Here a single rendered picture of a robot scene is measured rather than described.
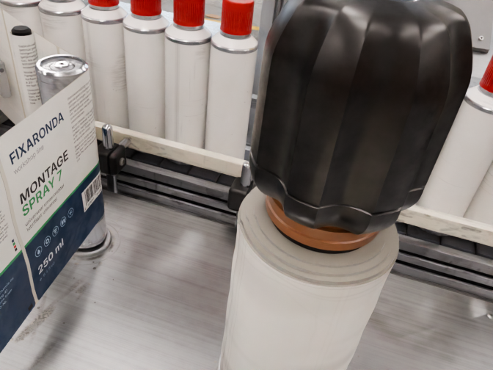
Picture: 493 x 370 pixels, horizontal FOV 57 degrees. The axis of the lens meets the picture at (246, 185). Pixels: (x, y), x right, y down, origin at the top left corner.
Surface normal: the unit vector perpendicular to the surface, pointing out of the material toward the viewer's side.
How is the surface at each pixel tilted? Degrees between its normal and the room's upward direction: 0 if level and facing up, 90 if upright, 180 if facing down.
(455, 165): 90
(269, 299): 91
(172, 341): 0
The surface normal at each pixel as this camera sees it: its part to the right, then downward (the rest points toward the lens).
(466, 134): -0.72, 0.36
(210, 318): 0.11, -0.79
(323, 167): -0.39, 0.53
